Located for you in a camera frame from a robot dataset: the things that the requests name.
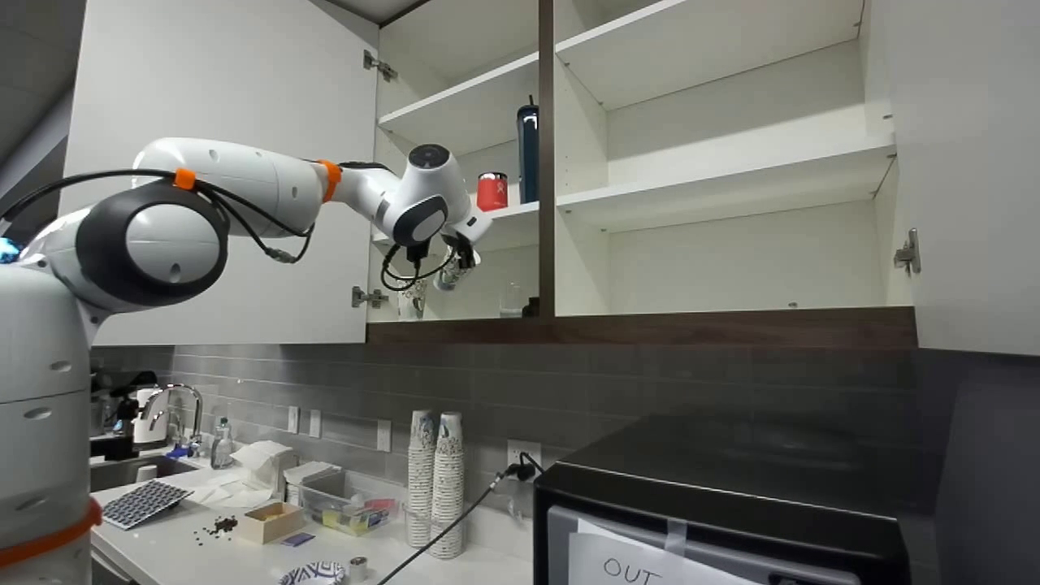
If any clear plastic container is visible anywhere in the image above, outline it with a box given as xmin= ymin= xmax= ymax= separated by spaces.
xmin=300 ymin=487 xmax=397 ymax=536

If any left paper cup stack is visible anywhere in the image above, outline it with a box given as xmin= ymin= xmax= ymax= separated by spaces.
xmin=407 ymin=408 xmax=436 ymax=546

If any grey keyboard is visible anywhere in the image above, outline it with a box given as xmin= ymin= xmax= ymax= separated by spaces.
xmin=100 ymin=481 xmax=187 ymax=528

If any clear cup stack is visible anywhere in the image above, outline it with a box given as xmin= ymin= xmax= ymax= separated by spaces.
xmin=397 ymin=287 xmax=425 ymax=320

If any black power cable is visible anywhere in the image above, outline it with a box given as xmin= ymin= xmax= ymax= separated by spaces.
xmin=372 ymin=459 xmax=541 ymax=585

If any small wooden box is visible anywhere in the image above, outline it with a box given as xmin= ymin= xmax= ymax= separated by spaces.
xmin=236 ymin=502 xmax=303 ymax=546

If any clear plastic cup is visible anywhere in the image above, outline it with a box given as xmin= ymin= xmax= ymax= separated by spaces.
xmin=436 ymin=259 xmax=460 ymax=292

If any dark blue water bottle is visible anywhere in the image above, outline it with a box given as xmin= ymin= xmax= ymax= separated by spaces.
xmin=516 ymin=93 xmax=539 ymax=204

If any white crumpled cloth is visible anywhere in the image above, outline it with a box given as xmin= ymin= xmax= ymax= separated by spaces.
xmin=192 ymin=440 xmax=294 ymax=509

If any steel electric kettle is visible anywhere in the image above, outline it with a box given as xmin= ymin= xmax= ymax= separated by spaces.
xmin=133 ymin=382 xmax=202 ymax=445

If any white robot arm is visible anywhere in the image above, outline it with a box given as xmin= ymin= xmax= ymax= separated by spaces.
xmin=0 ymin=137 xmax=490 ymax=585

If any white upper cabinet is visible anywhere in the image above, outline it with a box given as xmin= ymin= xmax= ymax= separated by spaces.
xmin=57 ymin=0 xmax=1040 ymax=354

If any black microwave oven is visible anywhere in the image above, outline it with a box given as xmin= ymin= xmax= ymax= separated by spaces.
xmin=531 ymin=414 xmax=931 ymax=585

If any right paper cup stack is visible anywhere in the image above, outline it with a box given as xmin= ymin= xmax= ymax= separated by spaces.
xmin=433 ymin=414 xmax=463 ymax=559

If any paper cup stack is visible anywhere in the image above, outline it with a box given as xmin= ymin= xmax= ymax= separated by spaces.
xmin=407 ymin=408 xmax=436 ymax=546
xmin=433 ymin=414 xmax=463 ymax=559

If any red cup on shelf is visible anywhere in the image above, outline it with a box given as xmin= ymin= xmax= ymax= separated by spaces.
xmin=477 ymin=173 xmax=505 ymax=210

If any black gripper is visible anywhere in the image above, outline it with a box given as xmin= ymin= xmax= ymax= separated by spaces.
xmin=443 ymin=210 xmax=492 ymax=269

